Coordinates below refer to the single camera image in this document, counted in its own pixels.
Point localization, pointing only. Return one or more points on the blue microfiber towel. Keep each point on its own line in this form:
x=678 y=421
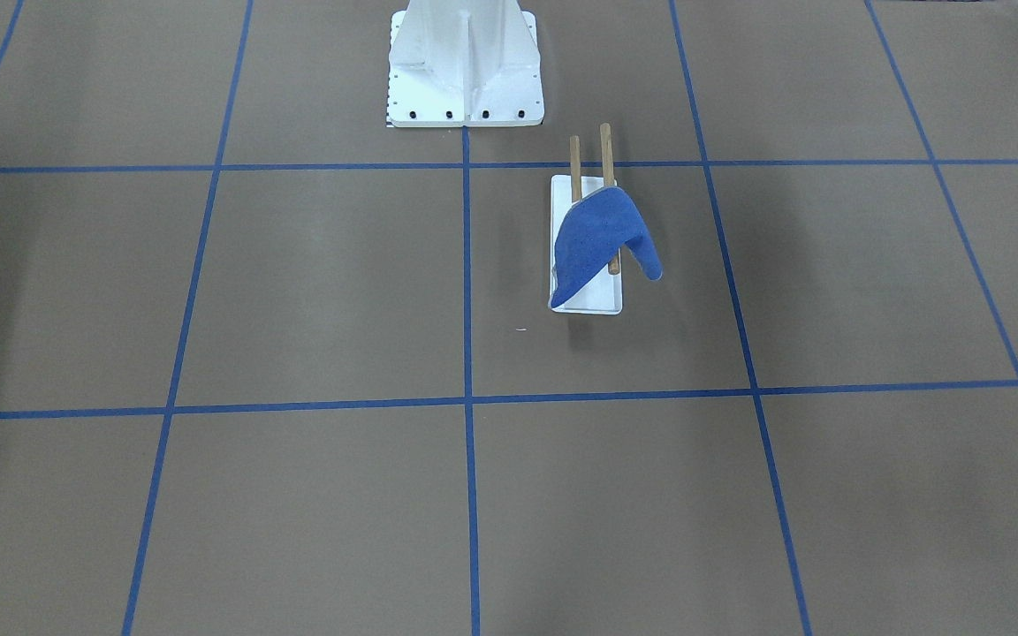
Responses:
x=603 y=222

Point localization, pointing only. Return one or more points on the white rack base plate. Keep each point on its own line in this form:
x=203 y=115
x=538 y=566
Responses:
x=602 y=295

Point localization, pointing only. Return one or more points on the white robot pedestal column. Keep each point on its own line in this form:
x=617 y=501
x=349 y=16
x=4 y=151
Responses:
x=464 y=63

